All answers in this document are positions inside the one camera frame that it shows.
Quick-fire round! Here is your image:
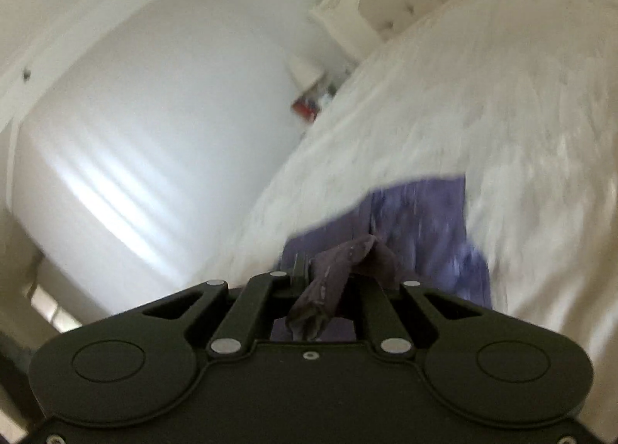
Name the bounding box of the red item on nightstand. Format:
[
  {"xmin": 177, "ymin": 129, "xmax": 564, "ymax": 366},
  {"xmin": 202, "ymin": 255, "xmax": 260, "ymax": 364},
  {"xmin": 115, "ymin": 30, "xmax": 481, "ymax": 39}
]
[{"xmin": 290, "ymin": 97, "xmax": 321, "ymax": 124}]

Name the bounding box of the white bedside nightstand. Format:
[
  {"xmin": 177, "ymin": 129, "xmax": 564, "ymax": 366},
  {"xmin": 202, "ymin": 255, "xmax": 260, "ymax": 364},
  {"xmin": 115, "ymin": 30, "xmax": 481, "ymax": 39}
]
[{"xmin": 286, "ymin": 54, "xmax": 354, "ymax": 101}]

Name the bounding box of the white fluffy bed comforter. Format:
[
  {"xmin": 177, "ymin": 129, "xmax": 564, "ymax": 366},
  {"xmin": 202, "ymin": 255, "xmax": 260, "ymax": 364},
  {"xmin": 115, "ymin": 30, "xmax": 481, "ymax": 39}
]
[{"xmin": 182, "ymin": 0, "xmax": 618, "ymax": 377}]

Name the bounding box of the purple patterned garment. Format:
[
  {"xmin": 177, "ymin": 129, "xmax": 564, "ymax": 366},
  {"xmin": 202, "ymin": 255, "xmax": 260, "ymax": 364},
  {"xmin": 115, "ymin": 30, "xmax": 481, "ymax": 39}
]
[{"xmin": 270, "ymin": 176, "xmax": 491, "ymax": 342}]

